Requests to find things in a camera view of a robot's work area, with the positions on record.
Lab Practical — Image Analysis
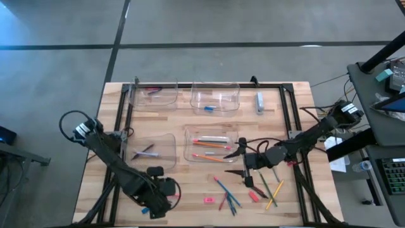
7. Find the white paper sheet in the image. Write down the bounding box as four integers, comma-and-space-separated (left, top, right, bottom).
323, 136, 351, 174

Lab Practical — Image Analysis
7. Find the grey pencil with pink eraser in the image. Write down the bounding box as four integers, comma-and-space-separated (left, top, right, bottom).
192, 137, 230, 143

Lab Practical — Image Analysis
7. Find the clear water bottle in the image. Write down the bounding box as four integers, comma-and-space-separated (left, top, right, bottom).
351, 160, 373, 173

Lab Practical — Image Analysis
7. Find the black pen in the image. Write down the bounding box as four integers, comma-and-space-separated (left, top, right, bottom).
131, 144, 156, 161
251, 186, 269, 200

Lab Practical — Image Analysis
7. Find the orange pencil with pink eraser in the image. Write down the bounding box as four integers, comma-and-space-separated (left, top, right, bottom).
192, 141, 232, 150
191, 153, 225, 163

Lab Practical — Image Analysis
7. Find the black rig pole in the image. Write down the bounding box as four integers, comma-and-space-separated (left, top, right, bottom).
359, 30, 405, 74

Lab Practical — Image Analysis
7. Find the teal box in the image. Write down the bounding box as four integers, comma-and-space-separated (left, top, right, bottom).
375, 68, 394, 83

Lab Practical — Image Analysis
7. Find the backlit computer keyboard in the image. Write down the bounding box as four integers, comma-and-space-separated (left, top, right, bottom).
376, 157, 405, 196

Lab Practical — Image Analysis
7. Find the grey side desk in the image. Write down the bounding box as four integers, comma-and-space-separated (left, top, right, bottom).
346, 60, 405, 227

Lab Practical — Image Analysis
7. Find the dark blue tablet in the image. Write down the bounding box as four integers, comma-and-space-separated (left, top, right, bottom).
370, 91, 405, 114

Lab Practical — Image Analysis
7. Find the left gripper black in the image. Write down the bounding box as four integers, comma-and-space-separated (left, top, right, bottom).
135, 165, 177, 220

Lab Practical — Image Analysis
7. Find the grey metal stand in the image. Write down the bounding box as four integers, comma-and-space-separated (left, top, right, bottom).
0, 141, 51, 228

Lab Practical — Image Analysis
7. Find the black electronic device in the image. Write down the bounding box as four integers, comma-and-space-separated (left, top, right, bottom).
388, 60, 405, 95

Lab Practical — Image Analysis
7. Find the yellow pencil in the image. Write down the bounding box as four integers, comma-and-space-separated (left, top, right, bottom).
265, 179, 285, 211

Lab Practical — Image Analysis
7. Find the blue pencil with pink eraser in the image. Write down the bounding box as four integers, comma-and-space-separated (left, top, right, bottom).
213, 175, 242, 208

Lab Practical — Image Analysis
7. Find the black rig beam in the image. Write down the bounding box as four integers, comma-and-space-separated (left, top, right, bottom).
325, 127, 378, 163

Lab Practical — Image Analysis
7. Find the grey stapler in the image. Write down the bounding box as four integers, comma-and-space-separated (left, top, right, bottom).
254, 91, 266, 115

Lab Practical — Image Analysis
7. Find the black device with blue light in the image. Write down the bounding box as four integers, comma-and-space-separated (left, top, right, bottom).
0, 125, 18, 146

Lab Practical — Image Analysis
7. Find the grey pen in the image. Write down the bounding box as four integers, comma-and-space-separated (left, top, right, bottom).
271, 167, 282, 184

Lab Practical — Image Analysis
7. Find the clear plastic bin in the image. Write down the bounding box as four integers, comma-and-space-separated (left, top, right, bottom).
182, 125, 240, 165
125, 132, 177, 172
189, 81, 241, 118
128, 79, 179, 112

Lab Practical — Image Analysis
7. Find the red marker pen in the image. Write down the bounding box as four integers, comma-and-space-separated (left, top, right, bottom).
218, 191, 228, 212

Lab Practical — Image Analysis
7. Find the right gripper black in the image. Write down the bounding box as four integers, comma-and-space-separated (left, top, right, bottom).
223, 137, 270, 188

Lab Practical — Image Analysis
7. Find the green pencil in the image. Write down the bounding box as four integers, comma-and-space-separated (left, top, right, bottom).
257, 170, 279, 208

